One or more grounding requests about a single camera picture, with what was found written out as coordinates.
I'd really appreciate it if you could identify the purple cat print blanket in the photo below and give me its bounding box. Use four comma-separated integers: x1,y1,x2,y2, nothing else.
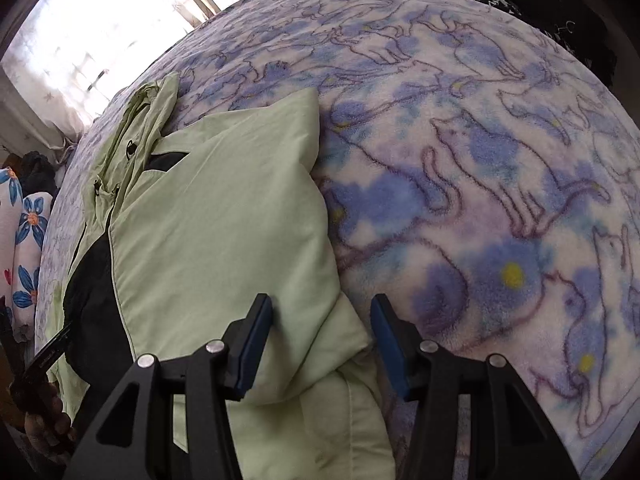
36,0,639,479

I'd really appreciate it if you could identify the dark clothes pile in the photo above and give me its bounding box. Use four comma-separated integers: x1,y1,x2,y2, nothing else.
18,151,58,198

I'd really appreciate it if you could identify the person's left hand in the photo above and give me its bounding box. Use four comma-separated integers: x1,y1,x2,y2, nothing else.
25,384,76,464

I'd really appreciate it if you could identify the green and black hooded jacket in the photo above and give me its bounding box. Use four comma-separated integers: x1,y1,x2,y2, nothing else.
51,74,395,479

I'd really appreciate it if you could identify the blue flower print folded quilt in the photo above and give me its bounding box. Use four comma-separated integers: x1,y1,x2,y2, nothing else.
0,167,53,342

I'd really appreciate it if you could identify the black patterned garment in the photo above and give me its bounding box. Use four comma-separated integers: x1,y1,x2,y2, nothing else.
480,0,639,120

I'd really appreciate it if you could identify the white floral curtain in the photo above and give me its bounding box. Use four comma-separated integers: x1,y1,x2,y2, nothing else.
1,0,220,140

